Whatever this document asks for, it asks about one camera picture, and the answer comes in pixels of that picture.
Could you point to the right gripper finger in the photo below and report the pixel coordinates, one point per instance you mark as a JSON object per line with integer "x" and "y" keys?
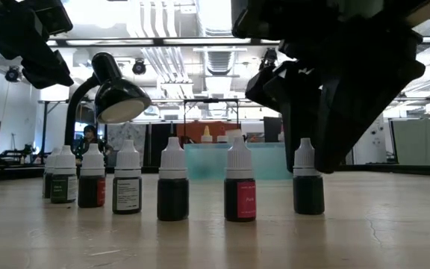
{"x": 293, "y": 93}
{"x": 364, "y": 93}

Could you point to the small white-capped dropper bottle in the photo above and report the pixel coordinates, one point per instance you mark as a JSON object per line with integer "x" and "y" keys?
{"x": 308, "y": 194}
{"x": 49, "y": 158}
{"x": 172, "y": 198}

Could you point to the small dropper bottle pink label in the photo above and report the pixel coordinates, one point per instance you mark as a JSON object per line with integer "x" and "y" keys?
{"x": 240, "y": 201}

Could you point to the black ceiling spotlight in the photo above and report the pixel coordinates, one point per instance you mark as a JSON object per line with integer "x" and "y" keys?
{"x": 268, "y": 58}
{"x": 12, "y": 74}
{"x": 139, "y": 68}

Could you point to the white pillar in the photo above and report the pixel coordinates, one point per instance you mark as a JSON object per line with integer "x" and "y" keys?
{"x": 373, "y": 145}

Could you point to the person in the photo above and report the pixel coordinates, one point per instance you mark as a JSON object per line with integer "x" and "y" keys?
{"x": 89, "y": 131}

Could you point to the black desk lamp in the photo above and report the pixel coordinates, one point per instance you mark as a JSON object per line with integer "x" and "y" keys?
{"x": 121, "y": 97}

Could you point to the large dark red colouring bottle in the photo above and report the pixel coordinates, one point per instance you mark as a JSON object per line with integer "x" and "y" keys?
{"x": 222, "y": 139}

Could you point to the small dropper bottle green label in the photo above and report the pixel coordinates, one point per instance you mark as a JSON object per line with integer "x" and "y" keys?
{"x": 63, "y": 160}

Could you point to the grey patterned panel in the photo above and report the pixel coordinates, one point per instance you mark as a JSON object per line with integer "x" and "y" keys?
{"x": 119, "y": 130}

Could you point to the large yellow-tipped colouring bottle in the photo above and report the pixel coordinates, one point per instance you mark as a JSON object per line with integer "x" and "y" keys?
{"x": 207, "y": 139}

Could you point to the small dropper bottle red label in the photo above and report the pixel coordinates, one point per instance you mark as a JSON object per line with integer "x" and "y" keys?
{"x": 92, "y": 164}

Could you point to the green translucent tray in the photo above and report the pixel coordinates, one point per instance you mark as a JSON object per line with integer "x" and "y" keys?
{"x": 207, "y": 160}

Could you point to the small dropper bottle white label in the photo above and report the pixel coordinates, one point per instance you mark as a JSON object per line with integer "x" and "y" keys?
{"x": 127, "y": 194}

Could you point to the green partition wall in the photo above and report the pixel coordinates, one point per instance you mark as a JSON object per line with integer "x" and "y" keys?
{"x": 424, "y": 142}

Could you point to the orange wall panel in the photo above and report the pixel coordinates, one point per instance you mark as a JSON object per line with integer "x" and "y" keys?
{"x": 194, "y": 130}

